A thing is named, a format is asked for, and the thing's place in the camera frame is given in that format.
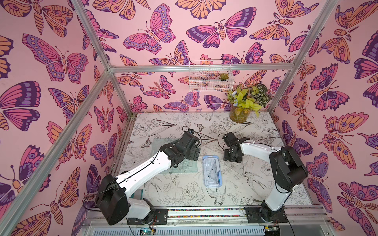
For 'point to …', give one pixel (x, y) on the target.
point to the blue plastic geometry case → (212, 174)
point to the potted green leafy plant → (244, 101)
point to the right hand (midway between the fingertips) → (229, 158)
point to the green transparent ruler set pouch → (188, 165)
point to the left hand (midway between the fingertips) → (191, 148)
